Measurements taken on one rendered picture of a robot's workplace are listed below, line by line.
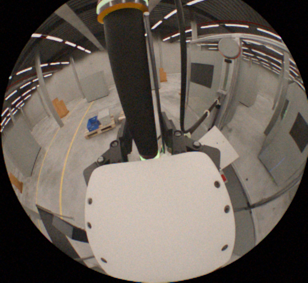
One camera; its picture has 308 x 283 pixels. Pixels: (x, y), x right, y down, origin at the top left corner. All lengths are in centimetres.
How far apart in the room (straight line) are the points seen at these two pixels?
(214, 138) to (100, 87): 720
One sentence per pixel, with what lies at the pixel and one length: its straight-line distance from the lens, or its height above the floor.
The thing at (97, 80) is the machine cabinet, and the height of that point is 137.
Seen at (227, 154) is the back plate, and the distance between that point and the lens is 58.
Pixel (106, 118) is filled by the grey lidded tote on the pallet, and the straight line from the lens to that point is 313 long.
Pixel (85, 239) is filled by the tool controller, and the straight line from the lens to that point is 90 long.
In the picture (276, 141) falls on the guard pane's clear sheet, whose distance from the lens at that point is 75.
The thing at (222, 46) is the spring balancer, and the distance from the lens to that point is 75.
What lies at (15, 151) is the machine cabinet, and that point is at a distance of 610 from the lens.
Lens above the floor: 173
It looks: 41 degrees down
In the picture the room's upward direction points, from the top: 7 degrees counter-clockwise
